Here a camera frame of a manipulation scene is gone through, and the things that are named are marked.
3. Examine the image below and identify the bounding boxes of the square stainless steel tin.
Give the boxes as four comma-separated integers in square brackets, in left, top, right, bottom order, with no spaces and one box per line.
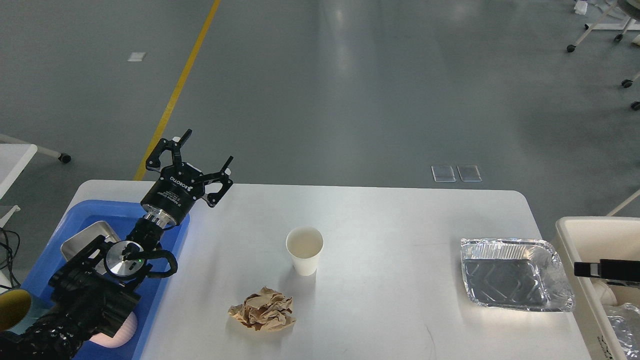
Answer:
[61,220,121,269]

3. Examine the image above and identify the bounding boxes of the pink ribbed mug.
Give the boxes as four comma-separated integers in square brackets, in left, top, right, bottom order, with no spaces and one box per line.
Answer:
[89,312,138,349]

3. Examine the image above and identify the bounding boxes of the clear floor plate left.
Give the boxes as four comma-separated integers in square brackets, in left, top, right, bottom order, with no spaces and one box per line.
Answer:
[430,165,457,183]

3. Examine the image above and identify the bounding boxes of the white plastic bin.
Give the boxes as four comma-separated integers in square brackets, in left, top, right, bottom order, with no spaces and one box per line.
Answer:
[554,216,640,360]

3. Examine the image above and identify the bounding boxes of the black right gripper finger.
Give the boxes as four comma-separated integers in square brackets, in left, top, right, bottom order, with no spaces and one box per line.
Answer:
[573,259,640,282]

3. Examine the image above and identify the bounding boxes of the clear floor plate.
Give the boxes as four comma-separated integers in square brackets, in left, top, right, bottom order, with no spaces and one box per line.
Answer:
[430,165,457,183]
[457,165,483,182]

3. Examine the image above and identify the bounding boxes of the teal ceramic mug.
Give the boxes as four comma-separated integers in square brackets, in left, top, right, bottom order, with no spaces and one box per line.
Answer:
[0,288,51,335]

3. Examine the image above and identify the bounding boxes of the white paper scrap on floor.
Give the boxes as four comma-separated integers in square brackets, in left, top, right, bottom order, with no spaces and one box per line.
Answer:
[126,52,147,63]

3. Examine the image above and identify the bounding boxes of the white side table left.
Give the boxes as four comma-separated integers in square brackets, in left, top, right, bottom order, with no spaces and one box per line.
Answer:
[0,134,73,198]

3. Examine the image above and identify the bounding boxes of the brown paper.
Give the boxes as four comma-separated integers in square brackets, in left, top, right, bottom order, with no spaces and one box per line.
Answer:
[227,287,297,332]

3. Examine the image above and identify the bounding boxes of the clear floor plate right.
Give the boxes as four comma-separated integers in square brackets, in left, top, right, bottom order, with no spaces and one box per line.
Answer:
[457,165,483,182]

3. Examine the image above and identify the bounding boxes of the black chair caster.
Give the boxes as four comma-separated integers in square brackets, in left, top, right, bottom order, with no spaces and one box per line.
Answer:
[621,71,640,111]

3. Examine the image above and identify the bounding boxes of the white paper cup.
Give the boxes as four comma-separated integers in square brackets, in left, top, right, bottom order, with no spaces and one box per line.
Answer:
[285,227,324,277]

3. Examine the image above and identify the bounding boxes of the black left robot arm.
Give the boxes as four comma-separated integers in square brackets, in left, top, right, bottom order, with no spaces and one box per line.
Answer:
[1,129,233,360]

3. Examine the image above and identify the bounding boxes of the white cup in bin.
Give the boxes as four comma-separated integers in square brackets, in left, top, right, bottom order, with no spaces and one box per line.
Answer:
[591,279,618,306]

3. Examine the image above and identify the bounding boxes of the black cables at left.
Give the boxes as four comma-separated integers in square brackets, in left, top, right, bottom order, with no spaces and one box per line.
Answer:
[0,227,22,291]

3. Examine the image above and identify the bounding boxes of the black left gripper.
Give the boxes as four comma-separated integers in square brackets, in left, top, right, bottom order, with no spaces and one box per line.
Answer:
[140,129,235,228]

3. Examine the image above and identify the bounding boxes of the aluminium foil tray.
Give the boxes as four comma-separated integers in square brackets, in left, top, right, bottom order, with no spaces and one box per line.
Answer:
[460,238,576,313]

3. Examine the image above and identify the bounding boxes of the white wheeled cart frame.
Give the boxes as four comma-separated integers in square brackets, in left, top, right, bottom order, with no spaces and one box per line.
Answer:
[566,0,640,54]

